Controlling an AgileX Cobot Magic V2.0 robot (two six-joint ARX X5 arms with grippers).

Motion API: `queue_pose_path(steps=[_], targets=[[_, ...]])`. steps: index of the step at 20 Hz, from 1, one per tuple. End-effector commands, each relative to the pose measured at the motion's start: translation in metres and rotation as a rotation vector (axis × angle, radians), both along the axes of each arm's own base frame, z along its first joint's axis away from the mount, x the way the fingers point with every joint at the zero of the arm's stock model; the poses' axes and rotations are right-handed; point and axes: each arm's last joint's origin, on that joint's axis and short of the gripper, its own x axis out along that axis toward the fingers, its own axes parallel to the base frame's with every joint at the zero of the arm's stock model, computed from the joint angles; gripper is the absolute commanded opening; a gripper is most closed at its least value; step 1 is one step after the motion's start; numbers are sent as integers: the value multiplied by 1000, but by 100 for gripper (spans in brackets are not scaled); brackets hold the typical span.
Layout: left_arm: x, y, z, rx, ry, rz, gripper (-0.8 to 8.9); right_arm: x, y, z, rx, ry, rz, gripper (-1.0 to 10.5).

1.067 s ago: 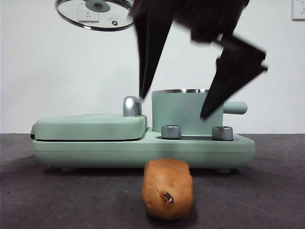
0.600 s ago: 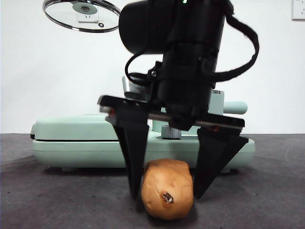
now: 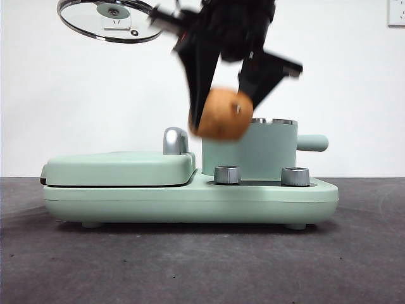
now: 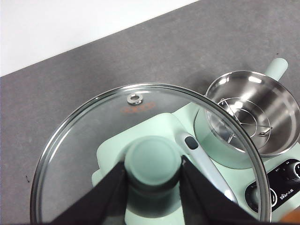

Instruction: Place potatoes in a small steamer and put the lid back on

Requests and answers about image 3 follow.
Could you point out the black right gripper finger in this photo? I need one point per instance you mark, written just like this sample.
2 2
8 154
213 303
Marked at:
256 82
199 73

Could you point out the glass lid with green knob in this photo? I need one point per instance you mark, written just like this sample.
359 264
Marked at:
79 20

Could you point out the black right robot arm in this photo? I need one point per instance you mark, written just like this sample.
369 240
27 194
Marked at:
234 28

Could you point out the silver control knob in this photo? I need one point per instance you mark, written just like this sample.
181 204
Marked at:
295 176
227 174

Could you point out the mint green griddle cover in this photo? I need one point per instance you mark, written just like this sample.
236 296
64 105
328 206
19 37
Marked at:
117 169

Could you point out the mint green breakfast maker base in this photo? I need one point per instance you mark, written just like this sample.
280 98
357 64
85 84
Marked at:
142 202

